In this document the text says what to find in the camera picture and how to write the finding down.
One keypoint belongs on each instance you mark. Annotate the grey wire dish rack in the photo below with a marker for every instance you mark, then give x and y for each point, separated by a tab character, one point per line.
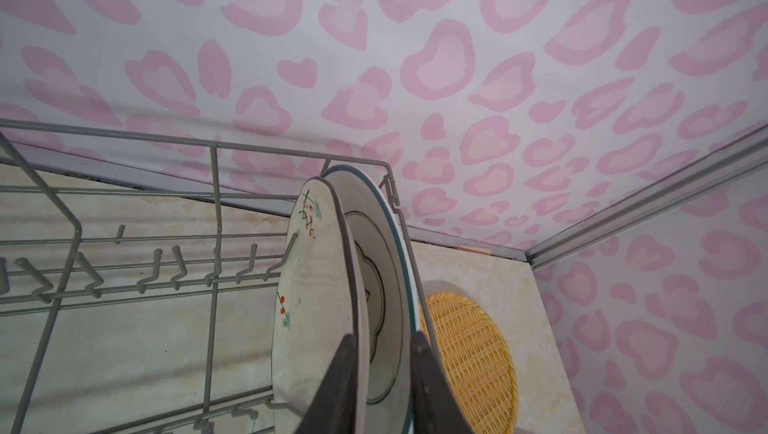
143	314

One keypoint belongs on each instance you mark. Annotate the orange woven round tray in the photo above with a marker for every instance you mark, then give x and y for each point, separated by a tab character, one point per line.
477	363

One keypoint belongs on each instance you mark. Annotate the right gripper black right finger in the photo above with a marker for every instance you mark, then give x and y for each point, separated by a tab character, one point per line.
435	410

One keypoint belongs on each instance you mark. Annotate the cream floral plate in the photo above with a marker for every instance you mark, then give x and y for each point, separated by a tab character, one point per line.
319	300

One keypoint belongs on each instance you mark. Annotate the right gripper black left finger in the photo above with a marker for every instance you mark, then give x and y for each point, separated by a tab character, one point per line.
333	409

